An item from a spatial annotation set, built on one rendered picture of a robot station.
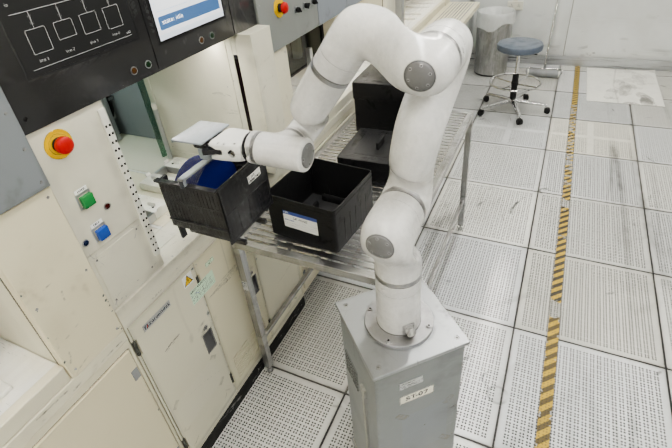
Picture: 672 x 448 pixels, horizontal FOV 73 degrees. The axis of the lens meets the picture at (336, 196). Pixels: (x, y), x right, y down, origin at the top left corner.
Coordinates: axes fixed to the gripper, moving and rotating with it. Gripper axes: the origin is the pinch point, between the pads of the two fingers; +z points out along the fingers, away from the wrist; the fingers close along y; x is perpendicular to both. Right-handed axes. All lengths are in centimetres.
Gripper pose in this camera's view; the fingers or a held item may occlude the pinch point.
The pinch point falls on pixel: (203, 139)
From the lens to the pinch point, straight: 127.3
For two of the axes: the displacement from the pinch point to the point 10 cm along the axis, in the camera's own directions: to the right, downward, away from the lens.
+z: -9.0, -1.7, 4.0
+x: -0.9, -8.3, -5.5
